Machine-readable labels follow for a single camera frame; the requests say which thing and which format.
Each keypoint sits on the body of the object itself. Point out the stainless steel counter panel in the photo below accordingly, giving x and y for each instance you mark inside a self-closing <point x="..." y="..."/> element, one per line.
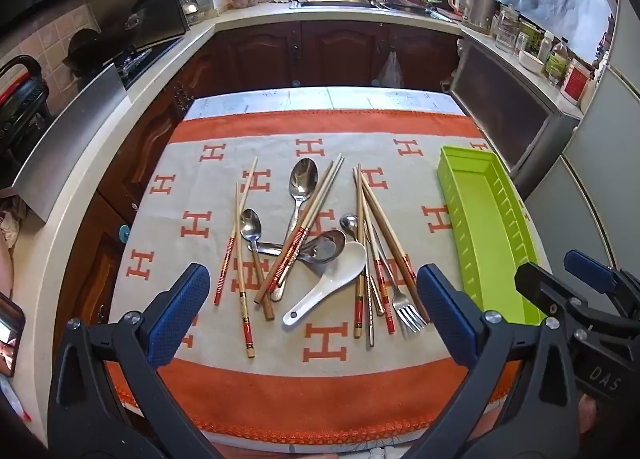
<point x="75" y="139"/>

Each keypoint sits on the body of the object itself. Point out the person's right hand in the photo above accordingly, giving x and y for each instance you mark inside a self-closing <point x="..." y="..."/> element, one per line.
<point x="588" y="414"/>

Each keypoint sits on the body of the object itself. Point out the crumpled cloth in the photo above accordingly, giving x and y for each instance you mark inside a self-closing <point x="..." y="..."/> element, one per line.
<point x="12" y="226"/>

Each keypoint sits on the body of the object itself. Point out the red container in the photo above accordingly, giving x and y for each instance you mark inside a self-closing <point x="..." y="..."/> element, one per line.
<point x="575" y="81"/>

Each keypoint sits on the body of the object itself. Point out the green plastic utensil tray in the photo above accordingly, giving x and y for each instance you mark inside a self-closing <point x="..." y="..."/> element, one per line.
<point x="480" y="219"/>

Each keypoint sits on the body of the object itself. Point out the grey metal cabinet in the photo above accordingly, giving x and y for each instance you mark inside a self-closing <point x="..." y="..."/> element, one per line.
<point x="500" y="99"/>

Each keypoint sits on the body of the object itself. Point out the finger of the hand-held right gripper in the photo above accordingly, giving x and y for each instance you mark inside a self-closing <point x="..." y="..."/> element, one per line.
<point x="545" y="289"/>
<point x="590" y="270"/>

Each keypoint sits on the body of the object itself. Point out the bottle with green label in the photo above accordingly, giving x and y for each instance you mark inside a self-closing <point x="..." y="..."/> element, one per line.
<point x="556" y="59"/>

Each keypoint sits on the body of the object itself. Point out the glass jar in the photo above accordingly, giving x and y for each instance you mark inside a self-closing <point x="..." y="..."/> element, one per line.
<point x="506" y="29"/>

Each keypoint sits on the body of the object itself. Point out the metal fork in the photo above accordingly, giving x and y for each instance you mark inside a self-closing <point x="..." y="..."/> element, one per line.
<point x="410" y="314"/>

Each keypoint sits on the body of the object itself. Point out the white bowl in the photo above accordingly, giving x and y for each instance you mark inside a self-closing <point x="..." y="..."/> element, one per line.
<point x="530" y="61"/>

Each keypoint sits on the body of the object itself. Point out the kitchen sink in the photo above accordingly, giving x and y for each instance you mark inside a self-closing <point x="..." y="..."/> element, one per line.
<point x="335" y="3"/>

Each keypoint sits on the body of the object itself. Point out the white bottle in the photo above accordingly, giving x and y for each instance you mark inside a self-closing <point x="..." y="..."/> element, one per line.
<point x="545" y="46"/>

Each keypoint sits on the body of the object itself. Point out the smartphone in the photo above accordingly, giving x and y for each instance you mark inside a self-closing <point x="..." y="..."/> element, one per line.
<point x="10" y="334"/>

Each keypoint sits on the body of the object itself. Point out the white ceramic spoon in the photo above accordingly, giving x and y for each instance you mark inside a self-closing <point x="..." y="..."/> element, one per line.
<point x="340" y="264"/>

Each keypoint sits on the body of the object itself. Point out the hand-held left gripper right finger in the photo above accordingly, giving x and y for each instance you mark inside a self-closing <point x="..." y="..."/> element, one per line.
<point x="445" y="304"/>

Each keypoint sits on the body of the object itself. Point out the grey refrigerator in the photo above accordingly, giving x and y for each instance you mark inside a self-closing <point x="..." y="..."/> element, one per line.
<point x="600" y="179"/>

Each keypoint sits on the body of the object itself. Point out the hanging plastic bag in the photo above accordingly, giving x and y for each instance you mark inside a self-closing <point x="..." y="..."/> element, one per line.
<point x="390" y="71"/>

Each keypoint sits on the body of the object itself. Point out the black cooktop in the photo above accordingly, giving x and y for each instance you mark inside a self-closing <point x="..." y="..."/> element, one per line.
<point x="145" y="61"/>

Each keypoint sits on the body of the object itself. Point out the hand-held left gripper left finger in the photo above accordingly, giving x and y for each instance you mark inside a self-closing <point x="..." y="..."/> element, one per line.
<point x="180" y="309"/>

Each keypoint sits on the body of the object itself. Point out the black appliance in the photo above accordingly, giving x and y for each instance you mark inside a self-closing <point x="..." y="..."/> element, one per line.
<point x="20" y="109"/>

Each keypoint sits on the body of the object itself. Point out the orange and beige printed blanket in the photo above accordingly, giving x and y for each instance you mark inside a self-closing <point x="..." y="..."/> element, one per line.
<point x="250" y="389"/>

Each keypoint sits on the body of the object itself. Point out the black frying pan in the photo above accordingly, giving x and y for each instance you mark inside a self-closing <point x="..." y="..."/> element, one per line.
<point x="85" y="46"/>

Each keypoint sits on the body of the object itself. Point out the wooden chopstick with red bands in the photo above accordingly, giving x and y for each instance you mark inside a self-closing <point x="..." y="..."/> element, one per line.
<point x="358" y="309"/>
<point x="377" y="296"/>
<point x="295" y="238"/>
<point x="244" y="289"/>
<point x="380" y="284"/>
<point x="392" y="239"/>
<point x="310" y="209"/>
<point x="235" y="234"/>

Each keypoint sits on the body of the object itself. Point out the large metal spoon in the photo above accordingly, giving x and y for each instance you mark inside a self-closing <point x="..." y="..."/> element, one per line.
<point x="304" y="179"/>

